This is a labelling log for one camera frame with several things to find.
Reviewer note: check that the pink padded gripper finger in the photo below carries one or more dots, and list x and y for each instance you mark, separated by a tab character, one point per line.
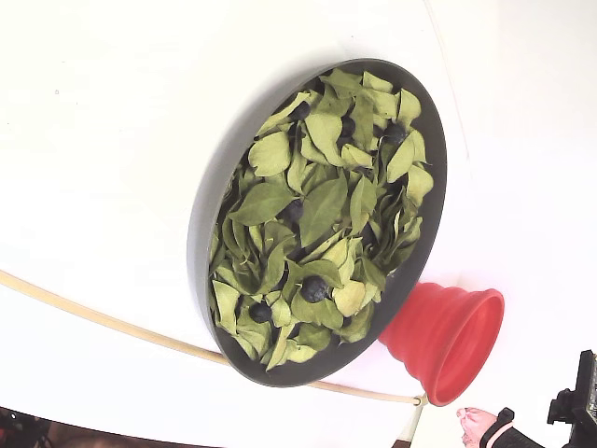
478	427

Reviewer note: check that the dark blueberry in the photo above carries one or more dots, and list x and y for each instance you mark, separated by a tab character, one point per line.
313	289
259	312

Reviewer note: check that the red collapsible silicone cup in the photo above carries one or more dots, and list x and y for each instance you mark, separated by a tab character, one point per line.
434	326

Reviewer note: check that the pile of green leaves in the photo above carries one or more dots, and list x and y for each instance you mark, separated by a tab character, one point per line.
322	210

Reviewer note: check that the dark grey round bowl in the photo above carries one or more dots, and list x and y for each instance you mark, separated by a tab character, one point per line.
198	242

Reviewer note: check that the long wooden dowel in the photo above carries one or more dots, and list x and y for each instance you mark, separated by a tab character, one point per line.
140	333

